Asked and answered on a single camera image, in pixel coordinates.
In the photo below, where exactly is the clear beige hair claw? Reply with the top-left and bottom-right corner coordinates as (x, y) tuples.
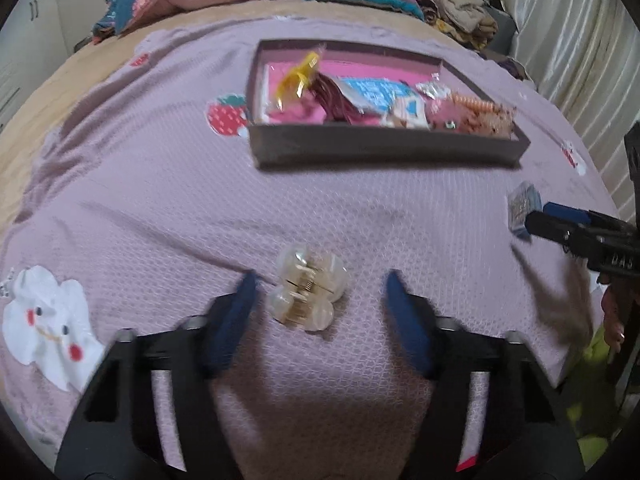
(267, 245), (349, 333)

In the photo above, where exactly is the pink pompom hair clip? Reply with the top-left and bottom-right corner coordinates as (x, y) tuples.
(429, 100), (466, 130)

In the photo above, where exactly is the white pink gingham hair clip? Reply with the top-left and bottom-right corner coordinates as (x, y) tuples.
(384, 95), (431, 129)

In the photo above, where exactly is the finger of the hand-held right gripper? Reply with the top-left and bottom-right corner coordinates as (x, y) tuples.
(525, 211), (593, 257)
(542, 201), (640, 236)

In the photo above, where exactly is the white cabinet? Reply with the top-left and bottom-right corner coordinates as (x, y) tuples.
(0, 0), (76, 128)

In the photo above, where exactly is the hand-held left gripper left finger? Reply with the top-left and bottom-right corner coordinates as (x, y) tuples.
(54, 270), (261, 480)

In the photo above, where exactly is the long maroon hair claw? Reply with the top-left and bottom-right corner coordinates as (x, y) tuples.
(310, 74), (361, 123)

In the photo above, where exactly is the beige bed sheet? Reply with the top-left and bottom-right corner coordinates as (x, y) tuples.
(0, 2), (281, 241)

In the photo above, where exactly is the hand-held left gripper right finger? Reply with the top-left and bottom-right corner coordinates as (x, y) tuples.
(385, 270), (586, 480)

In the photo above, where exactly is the white satin curtain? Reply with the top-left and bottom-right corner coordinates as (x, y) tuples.
(500, 0), (640, 211)

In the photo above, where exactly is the yellow claw clip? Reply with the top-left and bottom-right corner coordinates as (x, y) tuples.
(272, 51), (321, 111)

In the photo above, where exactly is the person's right hand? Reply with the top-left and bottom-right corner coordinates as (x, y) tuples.
(600, 282), (627, 362)

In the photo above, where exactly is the pink blanket with appliques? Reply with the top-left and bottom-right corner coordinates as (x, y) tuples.
(0, 15), (616, 461)

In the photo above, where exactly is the small blue packet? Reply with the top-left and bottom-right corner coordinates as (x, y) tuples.
(506, 182), (543, 241)

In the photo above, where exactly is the brown cardboard box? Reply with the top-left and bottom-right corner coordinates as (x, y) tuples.
(246, 38), (531, 169)

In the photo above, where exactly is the grey bag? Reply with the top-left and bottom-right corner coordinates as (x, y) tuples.
(482, 7), (518, 60)

